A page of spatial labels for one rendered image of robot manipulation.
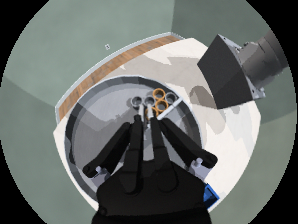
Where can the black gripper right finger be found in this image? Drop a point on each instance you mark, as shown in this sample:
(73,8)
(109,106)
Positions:
(199,161)

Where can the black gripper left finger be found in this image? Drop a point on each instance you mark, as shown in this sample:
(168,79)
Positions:
(101,167)

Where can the blue plastic crate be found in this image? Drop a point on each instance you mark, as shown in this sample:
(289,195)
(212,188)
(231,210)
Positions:
(209,199)

